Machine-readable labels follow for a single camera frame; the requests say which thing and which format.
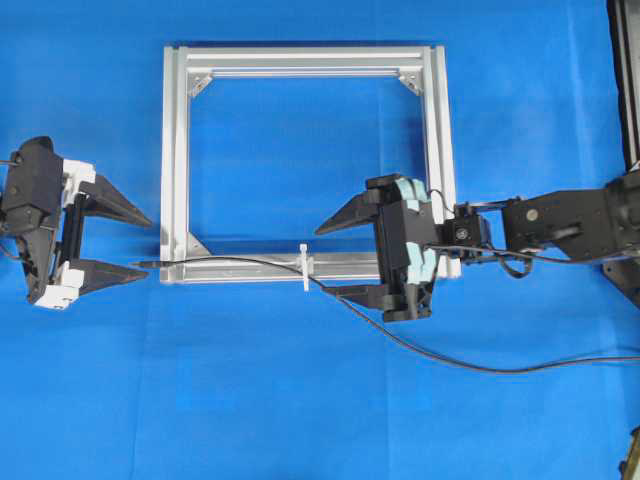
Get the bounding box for black wire with plug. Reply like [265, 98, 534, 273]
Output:
[130, 256, 640, 373]

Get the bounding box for dark object bottom right corner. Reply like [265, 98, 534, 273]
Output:
[618, 426, 640, 480]

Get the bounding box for silver aluminium extrusion frame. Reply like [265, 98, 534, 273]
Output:
[159, 46, 456, 285]

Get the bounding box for right black teal gripper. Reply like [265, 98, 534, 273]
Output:
[315, 174, 445, 323]

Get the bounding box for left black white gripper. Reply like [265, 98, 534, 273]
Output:
[1, 136, 152, 310]

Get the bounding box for white zip tie loop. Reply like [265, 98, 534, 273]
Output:
[297, 243, 313, 292]

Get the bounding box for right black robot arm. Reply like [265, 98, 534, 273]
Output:
[316, 173, 639, 322]

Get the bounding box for black metal rail right edge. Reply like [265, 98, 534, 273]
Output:
[607, 0, 639, 171]

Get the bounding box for grey metal mounting bracket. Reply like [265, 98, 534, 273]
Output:
[602, 259, 640, 307]

